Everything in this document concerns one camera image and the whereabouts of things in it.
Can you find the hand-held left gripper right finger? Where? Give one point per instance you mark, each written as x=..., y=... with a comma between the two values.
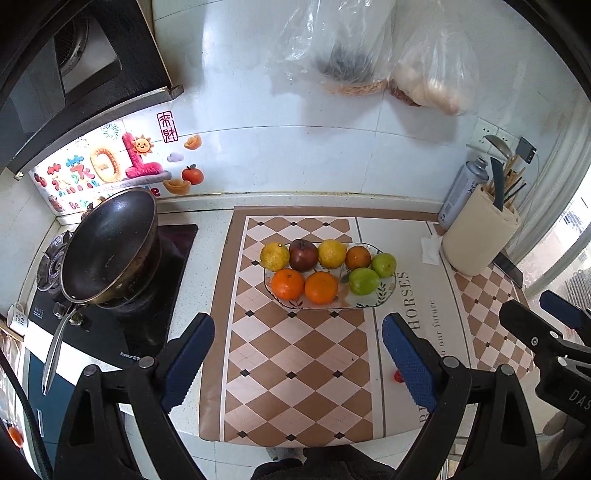
x=411, y=364

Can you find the white mug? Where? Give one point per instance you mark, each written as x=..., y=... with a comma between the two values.
x=18, y=318

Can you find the white wall socket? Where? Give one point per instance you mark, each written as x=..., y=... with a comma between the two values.
x=487, y=131

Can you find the metal ladle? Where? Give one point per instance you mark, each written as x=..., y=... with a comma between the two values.
x=499, y=145

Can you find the colourful wall stickers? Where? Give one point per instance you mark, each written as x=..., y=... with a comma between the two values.
x=106, y=166

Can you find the black wok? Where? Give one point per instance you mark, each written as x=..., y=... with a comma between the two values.
x=108, y=247

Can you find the plastic bag with eggs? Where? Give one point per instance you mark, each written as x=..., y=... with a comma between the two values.
x=438, y=69

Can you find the green apple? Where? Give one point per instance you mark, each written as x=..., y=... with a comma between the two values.
x=383, y=264
x=363, y=281

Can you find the yellow citrus fruit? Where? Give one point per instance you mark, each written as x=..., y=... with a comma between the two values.
x=275, y=256
x=332, y=253

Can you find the bundle of chopsticks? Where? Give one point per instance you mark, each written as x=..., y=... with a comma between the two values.
x=513, y=180

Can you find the black gas stove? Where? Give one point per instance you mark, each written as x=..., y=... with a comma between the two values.
x=152, y=323

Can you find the blue cabinet front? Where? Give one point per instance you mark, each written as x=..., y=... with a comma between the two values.
x=39, y=383

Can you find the person's dark trousers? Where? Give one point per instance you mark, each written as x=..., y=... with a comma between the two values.
x=323, y=466

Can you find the floral oval plate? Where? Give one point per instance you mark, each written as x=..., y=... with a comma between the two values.
x=369, y=300

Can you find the brownish orange fruit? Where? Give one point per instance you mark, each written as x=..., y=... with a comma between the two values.
x=358, y=257

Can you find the orange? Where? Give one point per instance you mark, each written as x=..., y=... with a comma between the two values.
x=321, y=287
x=287, y=284

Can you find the small red fruit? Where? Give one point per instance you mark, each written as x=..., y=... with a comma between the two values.
x=397, y=376

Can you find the black plug adapter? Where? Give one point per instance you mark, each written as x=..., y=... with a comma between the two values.
x=526, y=150

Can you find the black smartphone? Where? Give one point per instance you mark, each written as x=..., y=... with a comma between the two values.
x=510, y=270

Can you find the cream utensil holder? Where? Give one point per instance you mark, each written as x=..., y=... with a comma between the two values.
x=480, y=235

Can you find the checkered table mat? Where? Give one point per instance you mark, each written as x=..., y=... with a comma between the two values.
x=300, y=369

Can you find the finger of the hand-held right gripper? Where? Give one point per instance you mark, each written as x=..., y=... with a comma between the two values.
x=531, y=323
x=561, y=309

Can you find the grey slipper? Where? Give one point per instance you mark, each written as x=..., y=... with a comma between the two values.
x=287, y=455

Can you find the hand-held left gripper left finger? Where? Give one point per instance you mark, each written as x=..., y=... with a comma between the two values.
x=189, y=360

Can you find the black range hood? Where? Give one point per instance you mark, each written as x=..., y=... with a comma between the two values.
x=55, y=83

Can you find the white tissue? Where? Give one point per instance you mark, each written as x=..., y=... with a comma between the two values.
x=431, y=250

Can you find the grey gas canister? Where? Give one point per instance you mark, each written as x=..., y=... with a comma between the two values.
x=461, y=194

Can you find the plastic bag with dark contents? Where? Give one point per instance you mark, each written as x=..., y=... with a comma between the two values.
x=337, y=46

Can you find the dark red apple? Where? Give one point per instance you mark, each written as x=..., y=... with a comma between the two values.
x=303, y=254

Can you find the glass sliding door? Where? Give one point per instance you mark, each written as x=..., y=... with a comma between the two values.
x=563, y=207

